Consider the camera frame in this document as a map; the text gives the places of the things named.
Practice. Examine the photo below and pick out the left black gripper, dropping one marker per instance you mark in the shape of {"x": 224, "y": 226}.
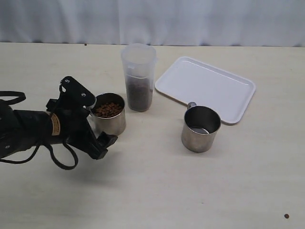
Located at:
{"x": 71, "y": 115}

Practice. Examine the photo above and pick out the steel mug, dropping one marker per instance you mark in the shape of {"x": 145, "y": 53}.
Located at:
{"x": 200, "y": 127}
{"x": 108, "y": 114}

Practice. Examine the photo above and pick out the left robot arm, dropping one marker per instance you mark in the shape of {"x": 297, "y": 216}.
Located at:
{"x": 20, "y": 130}

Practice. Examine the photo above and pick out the clear plastic tall container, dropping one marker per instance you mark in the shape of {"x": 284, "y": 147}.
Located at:
{"x": 138, "y": 61}

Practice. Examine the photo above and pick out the white plastic tray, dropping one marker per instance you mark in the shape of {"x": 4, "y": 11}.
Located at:
{"x": 190, "y": 80}

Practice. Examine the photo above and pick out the white curtain backdrop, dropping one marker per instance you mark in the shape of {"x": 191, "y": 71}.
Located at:
{"x": 155, "y": 22}

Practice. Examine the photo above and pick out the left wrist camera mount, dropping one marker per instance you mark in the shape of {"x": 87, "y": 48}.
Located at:
{"x": 77, "y": 93}

